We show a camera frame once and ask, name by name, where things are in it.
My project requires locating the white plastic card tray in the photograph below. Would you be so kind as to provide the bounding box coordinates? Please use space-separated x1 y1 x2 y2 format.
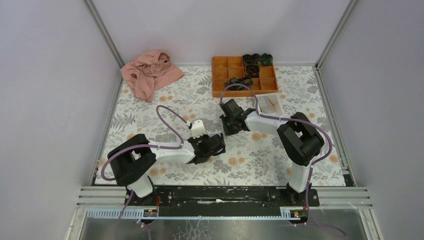
256 93 284 116

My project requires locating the black blue card holder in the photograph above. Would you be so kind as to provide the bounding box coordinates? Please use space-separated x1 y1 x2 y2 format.
214 133 226 156

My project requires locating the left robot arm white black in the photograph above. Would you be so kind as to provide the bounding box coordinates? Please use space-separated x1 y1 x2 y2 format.
107 134 226 206

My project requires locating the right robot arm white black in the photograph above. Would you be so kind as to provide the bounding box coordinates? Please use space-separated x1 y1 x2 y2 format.
219 99 325 206

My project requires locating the floral patterned table mat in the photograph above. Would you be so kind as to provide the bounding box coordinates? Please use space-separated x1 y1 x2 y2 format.
94 66 331 186

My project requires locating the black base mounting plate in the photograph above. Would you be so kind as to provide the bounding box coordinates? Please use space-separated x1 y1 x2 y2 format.
126 185 320 213

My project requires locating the orange compartment tray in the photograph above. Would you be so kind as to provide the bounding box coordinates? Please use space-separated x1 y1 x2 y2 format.
211 56 279 98

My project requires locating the pink crumpled cloth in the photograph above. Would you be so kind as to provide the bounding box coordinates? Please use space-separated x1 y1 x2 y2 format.
120 50 184 102

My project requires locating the tangled dark strap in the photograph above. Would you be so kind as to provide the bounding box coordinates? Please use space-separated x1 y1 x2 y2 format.
223 75 255 92

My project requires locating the small dark rolled strap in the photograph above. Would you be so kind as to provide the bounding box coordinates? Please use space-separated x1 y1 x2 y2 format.
245 64 261 79

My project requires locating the dark rolled strap in tray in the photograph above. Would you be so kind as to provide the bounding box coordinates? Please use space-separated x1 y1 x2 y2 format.
242 53 261 67

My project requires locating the green black rolled strap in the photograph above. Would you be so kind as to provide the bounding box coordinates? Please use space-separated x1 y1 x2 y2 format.
258 52 275 67

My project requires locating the slotted aluminium cable rail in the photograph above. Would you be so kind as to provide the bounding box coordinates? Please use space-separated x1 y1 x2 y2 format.
86 207 307 221

